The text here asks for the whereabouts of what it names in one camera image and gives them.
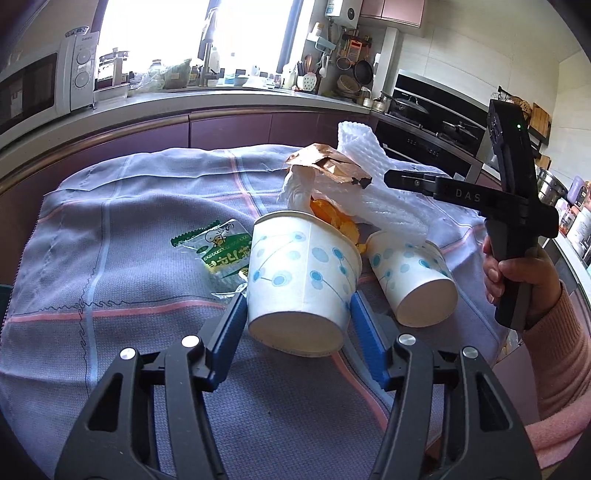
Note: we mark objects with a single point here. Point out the brown paper bag scrap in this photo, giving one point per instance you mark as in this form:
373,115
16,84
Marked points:
331,163

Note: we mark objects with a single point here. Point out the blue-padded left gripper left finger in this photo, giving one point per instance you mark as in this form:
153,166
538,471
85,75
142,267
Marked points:
114,435

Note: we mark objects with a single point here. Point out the pink sleeved right forearm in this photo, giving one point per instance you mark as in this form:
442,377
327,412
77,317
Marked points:
559,349

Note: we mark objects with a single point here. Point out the white water heater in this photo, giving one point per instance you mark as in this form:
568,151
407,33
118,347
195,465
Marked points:
344,13

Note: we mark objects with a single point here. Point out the white microwave oven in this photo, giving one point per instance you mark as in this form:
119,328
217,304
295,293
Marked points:
47,85

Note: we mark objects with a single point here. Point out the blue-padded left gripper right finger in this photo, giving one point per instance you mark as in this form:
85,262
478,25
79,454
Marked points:
483,436

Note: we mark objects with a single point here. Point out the purple lower kitchen cabinets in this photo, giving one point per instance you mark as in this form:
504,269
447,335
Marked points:
208,133

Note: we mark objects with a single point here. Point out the green snack wrapper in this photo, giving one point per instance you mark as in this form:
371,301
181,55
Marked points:
224,249

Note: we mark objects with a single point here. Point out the blue checked tablecloth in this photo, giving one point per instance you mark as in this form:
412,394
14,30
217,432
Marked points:
99,274

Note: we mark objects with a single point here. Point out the orange peel piece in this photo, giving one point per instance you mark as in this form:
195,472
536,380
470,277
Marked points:
326,211

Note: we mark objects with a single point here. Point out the right hand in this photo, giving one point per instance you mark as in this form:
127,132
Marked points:
536,270

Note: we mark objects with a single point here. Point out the black frying pan hanging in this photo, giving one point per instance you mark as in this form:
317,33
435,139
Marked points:
363,72

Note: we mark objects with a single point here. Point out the dotted paper cup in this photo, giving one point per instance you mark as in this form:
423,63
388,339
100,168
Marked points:
415,279
302,276

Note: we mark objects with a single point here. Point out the pink wall cabinet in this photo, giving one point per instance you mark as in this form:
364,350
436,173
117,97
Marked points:
404,12

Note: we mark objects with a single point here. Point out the steel pot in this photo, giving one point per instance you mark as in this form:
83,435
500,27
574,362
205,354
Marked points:
550,188

